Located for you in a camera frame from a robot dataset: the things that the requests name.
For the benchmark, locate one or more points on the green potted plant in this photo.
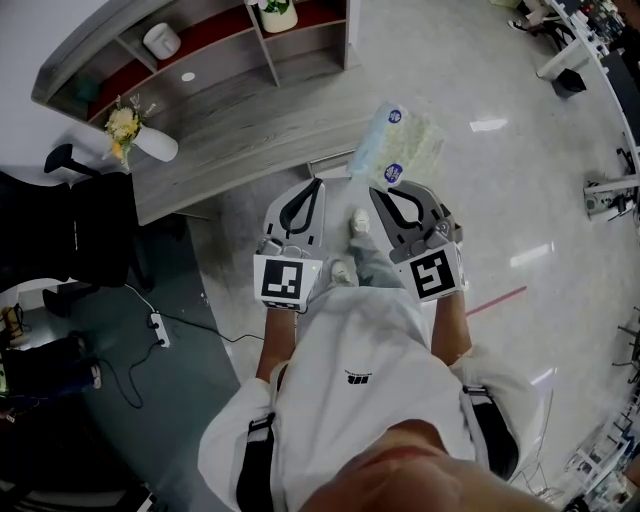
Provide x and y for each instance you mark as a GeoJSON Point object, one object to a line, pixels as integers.
{"type": "Point", "coordinates": [275, 5]}

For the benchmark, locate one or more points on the person's white left shoe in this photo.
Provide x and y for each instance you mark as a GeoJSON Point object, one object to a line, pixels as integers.
{"type": "Point", "coordinates": [341, 272]}

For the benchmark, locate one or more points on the person's grey jeans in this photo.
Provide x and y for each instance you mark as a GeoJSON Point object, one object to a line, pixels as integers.
{"type": "Point", "coordinates": [370, 265]}

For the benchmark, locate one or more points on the black office chair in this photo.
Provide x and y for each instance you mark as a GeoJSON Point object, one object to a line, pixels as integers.
{"type": "Point", "coordinates": [85, 230]}

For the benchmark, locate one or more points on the grey wooden shelf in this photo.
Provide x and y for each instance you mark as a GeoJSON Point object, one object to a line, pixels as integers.
{"type": "Point", "coordinates": [240, 115]}

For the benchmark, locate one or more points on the person's right forearm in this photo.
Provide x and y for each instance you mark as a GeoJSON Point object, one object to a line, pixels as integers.
{"type": "Point", "coordinates": [450, 330]}

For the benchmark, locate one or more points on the white plant pot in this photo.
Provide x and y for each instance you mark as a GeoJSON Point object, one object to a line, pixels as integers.
{"type": "Point", "coordinates": [278, 20]}

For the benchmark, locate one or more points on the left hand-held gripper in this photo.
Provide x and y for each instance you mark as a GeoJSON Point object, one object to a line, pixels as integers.
{"type": "Point", "coordinates": [287, 280]}

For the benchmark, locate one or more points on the red floor tape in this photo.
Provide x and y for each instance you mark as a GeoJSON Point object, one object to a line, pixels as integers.
{"type": "Point", "coordinates": [495, 301]}

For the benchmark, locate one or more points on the person's face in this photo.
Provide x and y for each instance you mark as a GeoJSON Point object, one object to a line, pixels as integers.
{"type": "Point", "coordinates": [425, 475]}

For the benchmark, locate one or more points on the person's white shoe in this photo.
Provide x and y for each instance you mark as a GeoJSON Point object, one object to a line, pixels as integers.
{"type": "Point", "coordinates": [360, 221]}
{"type": "Point", "coordinates": [341, 272]}

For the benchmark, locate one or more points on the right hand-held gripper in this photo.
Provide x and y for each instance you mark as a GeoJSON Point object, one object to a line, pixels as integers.
{"type": "Point", "coordinates": [432, 275]}

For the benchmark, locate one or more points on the black box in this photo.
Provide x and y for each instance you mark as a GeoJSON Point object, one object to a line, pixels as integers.
{"type": "Point", "coordinates": [570, 82]}

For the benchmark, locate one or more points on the white round disc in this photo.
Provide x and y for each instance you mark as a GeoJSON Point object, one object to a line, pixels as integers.
{"type": "Point", "coordinates": [188, 76]}

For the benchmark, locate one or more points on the white power strip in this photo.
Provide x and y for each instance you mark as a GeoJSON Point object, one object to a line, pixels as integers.
{"type": "Point", "coordinates": [160, 330]}

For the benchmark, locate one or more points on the person's white t-shirt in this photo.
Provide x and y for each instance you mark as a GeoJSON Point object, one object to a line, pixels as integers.
{"type": "Point", "coordinates": [360, 380]}

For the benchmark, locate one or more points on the white vase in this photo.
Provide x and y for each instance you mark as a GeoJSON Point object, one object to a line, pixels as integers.
{"type": "Point", "coordinates": [157, 144]}

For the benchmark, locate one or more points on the yellow flower bouquet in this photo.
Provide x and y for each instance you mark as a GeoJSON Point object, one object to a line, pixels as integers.
{"type": "Point", "coordinates": [122, 127]}

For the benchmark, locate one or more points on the white lidded jar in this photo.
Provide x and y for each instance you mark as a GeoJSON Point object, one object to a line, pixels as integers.
{"type": "Point", "coordinates": [162, 41]}

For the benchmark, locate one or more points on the blue and white tissues pack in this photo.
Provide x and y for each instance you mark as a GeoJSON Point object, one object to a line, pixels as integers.
{"type": "Point", "coordinates": [400, 145]}

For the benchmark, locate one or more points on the long white desk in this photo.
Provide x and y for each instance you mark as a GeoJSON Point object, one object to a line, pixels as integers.
{"type": "Point", "coordinates": [600, 55]}

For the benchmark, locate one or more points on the dark teal box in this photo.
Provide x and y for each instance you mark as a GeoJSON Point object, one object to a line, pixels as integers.
{"type": "Point", "coordinates": [87, 90]}

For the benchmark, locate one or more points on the grey metal stand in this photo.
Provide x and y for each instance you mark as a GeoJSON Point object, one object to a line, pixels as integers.
{"type": "Point", "coordinates": [610, 197]}

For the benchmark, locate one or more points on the person's left forearm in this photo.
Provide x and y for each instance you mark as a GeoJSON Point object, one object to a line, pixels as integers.
{"type": "Point", "coordinates": [275, 345]}

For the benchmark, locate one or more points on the person's white right shoe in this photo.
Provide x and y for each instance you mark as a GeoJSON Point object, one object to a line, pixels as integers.
{"type": "Point", "coordinates": [360, 221]}

